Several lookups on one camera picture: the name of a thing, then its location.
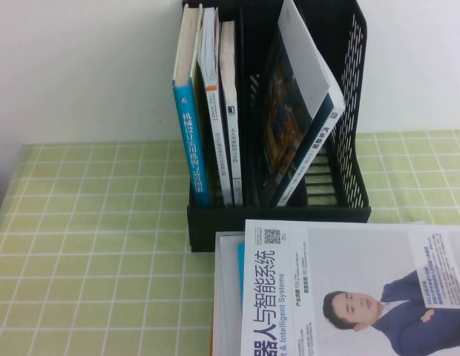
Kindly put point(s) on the pale grey cover book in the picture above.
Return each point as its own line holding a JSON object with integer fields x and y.
{"x": 217, "y": 289}

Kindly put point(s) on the dark colourful cover book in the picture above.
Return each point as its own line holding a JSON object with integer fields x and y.
{"x": 285, "y": 130}

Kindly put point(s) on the white paper booklet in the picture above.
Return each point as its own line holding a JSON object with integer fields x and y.
{"x": 304, "y": 63}

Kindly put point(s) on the white book orange band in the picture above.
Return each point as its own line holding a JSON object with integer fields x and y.
{"x": 215, "y": 122}

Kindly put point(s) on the robotics magazine with portrait cover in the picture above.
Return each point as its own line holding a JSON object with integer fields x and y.
{"x": 345, "y": 259}

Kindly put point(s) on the white spine book black logo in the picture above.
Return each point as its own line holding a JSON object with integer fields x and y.
{"x": 233, "y": 148}

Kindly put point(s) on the orange cover book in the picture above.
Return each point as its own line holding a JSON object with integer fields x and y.
{"x": 213, "y": 341}

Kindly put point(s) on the blue spine hardcover book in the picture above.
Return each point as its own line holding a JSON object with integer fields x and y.
{"x": 193, "y": 148}

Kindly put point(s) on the grey blue Brand Club book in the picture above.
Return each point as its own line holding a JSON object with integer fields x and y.
{"x": 240, "y": 259}

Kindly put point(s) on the green checked tablecloth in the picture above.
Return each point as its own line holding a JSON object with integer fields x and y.
{"x": 104, "y": 259}

